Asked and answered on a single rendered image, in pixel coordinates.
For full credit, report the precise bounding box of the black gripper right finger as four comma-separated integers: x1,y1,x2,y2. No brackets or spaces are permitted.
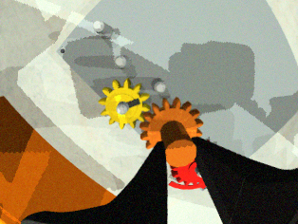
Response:
191,136,298,224

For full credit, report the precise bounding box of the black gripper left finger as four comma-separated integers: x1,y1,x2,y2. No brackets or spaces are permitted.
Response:
22,141,168,224

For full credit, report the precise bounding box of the red gear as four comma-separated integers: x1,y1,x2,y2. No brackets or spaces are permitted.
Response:
171,161,205,186

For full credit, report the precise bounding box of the grey square board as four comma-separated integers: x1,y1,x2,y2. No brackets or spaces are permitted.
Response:
57,0,298,158

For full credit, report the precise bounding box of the orange gear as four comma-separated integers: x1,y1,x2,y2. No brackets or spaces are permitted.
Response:
140,97,203,168

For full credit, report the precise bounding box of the yellow gear with black stripe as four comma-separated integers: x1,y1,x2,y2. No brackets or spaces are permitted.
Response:
99,78,150,130

